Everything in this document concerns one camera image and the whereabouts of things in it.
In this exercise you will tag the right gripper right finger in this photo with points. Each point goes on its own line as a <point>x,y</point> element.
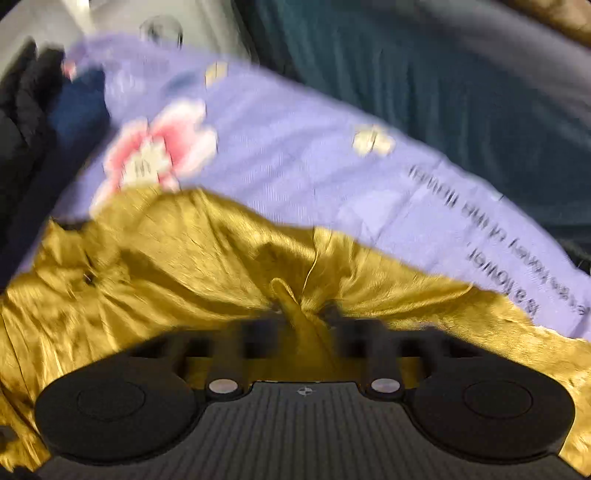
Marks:
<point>391,364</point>

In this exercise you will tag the white appliance with knobs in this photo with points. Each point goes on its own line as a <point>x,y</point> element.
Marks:
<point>206,25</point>

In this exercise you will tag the purple floral bed sheet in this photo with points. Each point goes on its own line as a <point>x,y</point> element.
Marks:
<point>183,119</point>

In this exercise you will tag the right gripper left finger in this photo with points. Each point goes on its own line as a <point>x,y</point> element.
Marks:
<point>217,362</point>

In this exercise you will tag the black fuzzy garment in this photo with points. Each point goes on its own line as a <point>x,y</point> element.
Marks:
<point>30,86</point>

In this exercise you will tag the gold satin jacket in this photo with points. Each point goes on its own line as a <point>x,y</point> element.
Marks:
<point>151,262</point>

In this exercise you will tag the teal bed with grey blanket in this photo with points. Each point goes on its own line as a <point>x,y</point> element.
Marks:
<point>430,87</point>

